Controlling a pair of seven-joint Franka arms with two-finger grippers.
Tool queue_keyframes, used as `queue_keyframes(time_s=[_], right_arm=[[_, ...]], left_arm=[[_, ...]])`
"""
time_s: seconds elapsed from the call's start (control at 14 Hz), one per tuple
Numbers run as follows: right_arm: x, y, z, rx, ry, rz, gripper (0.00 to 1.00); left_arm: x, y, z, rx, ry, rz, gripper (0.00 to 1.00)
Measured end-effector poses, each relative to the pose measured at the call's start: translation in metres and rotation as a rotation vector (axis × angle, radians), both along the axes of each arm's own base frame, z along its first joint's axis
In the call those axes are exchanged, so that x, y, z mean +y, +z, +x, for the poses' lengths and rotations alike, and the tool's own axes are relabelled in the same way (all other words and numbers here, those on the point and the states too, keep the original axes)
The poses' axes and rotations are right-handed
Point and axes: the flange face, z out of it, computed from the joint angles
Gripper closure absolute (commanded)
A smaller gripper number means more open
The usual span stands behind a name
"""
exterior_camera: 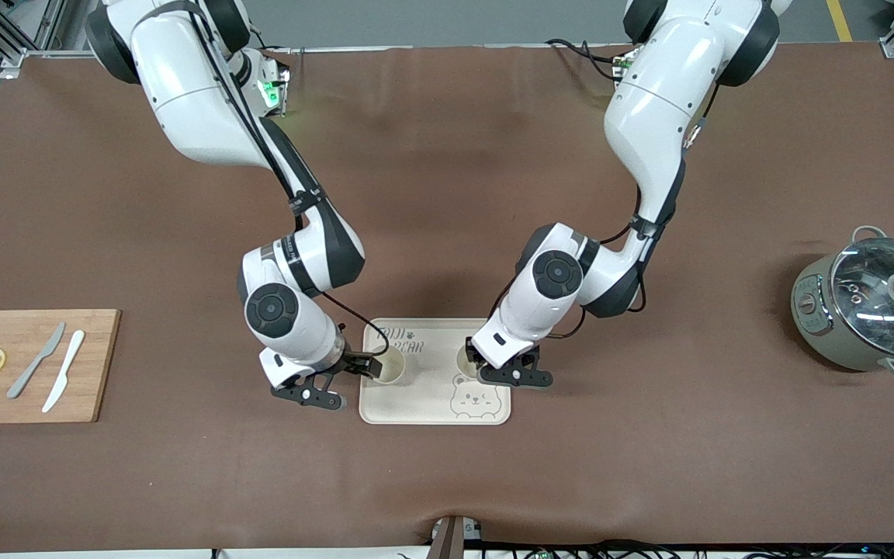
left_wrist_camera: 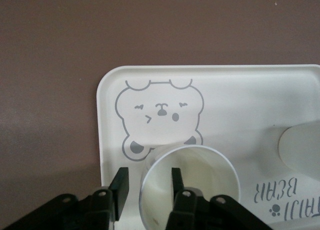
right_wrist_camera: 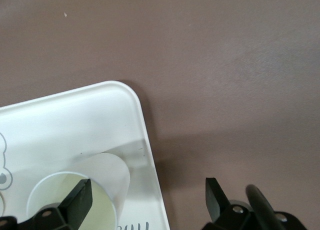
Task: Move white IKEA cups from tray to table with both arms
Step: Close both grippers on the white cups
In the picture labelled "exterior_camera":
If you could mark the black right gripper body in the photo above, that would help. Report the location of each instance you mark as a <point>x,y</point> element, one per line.
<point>352,362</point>

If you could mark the white IKEA cup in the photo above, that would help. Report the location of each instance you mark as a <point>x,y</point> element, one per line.
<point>462,363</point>
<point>393,369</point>

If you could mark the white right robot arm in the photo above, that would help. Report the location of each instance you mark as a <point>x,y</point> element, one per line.
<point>199,109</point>

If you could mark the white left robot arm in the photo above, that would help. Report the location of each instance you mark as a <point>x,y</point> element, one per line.
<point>653,101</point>

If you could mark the beige bear print tray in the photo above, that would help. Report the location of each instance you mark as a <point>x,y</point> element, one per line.
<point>431,404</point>

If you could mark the brown table mat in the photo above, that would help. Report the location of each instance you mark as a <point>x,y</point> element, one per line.
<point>447,194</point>

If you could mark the wooden cutting board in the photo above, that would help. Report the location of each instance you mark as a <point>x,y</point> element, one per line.
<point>98,365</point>

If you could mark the white plastic knife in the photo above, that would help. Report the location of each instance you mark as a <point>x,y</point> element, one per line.
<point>64,371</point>

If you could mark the grey plastic knife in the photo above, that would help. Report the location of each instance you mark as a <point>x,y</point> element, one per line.
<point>34,363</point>

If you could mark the grey cooking pot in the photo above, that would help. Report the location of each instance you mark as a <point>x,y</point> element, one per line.
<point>816,326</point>

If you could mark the glass pot lid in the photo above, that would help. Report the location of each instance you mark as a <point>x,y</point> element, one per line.
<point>878,310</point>

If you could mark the aluminium frame with black struts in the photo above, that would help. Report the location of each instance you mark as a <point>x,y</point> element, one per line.
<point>5,31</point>

